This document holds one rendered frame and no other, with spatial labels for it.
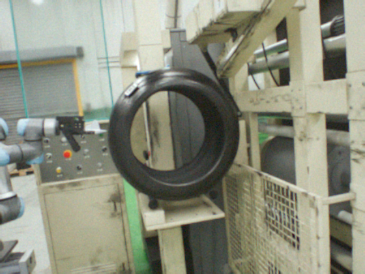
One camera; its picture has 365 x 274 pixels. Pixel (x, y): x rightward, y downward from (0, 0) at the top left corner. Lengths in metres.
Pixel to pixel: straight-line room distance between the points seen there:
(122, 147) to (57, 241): 1.12
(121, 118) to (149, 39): 0.60
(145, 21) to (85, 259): 1.56
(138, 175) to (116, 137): 0.18
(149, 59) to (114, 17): 9.47
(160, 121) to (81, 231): 0.95
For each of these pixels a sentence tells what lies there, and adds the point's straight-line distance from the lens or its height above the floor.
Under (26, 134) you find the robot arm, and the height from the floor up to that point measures 1.27.
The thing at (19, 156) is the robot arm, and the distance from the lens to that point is 1.39.
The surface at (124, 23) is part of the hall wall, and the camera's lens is 11.11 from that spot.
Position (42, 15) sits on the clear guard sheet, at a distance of 2.19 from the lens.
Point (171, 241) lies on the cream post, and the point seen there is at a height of 0.54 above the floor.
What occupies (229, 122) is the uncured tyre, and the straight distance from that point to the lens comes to 1.37.
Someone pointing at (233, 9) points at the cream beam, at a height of 1.64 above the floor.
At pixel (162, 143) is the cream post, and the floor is 1.12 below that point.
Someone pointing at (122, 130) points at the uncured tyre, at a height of 1.25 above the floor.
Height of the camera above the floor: 1.34
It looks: 7 degrees down
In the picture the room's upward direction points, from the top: 6 degrees counter-clockwise
